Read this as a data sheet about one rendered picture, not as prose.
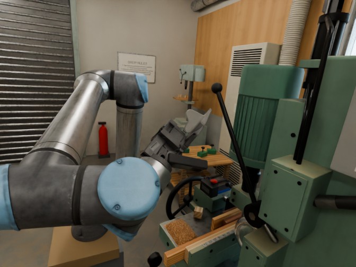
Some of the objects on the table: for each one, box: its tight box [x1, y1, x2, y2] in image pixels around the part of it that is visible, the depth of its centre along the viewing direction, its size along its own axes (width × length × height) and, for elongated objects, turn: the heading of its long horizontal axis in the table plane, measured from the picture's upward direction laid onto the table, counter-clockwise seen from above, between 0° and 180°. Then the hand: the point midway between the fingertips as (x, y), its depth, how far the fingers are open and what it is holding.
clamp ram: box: [222, 194, 235, 211], centre depth 87 cm, size 9×8×9 cm
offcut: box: [193, 206, 203, 219], centre depth 84 cm, size 3×3×3 cm
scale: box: [202, 229, 235, 247], centre depth 76 cm, size 50×1×1 cm, turn 108°
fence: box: [188, 233, 237, 267], centre depth 77 cm, size 60×2×6 cm, turn 108°
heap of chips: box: [163, 218, 198, 246], centre depth 74 cm, size 8×12×3 cm
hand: (198, 121), depth 61 cm, fingers open, 14 cm apart
